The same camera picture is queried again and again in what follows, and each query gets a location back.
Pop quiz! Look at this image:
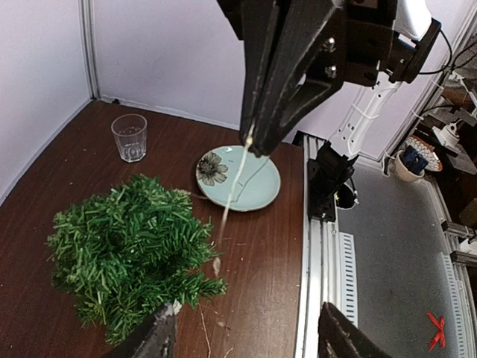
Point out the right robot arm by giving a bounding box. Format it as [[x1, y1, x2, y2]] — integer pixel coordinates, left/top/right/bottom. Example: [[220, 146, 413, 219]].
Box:
[[219, 0, 441, 222]]

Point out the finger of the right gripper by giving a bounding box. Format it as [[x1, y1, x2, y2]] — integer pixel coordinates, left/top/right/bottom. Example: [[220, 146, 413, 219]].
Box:
[[256, 1, 345, 157], [239, 1, 279, 144]]

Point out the white mug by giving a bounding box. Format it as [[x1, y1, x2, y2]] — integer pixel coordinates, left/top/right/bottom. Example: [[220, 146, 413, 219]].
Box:
[[385, 145, 429, 183]]

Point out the light green floral plate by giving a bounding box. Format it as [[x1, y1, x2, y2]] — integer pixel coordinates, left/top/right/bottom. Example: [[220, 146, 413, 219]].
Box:
[[196, 145, 281, 212]]

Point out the small green christmas tree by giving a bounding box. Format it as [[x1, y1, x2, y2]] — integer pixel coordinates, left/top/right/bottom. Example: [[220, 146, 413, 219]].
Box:
[[47, 175, 227, 345]]

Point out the aluminium front rail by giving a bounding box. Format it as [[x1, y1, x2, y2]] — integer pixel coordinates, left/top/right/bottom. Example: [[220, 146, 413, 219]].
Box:
[[294, 134, 358, 358]]

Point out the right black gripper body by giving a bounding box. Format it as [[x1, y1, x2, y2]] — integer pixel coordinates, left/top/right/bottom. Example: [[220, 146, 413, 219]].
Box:
[[218, 1, 398, 87]]

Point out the clear drinking glass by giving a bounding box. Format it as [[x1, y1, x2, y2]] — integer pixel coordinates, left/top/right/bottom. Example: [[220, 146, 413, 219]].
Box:
[[111, 113, 148, 163]]

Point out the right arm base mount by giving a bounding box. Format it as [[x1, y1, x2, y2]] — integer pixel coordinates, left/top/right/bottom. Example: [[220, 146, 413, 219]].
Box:
[[307, 141, 357, 222]]

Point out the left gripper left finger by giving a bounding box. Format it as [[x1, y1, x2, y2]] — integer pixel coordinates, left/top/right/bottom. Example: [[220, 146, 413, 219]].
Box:
[[102, 303, 176, 358]]

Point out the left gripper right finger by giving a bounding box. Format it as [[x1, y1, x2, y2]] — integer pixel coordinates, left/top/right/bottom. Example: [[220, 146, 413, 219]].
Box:
[[318, 302, 391, 358]]

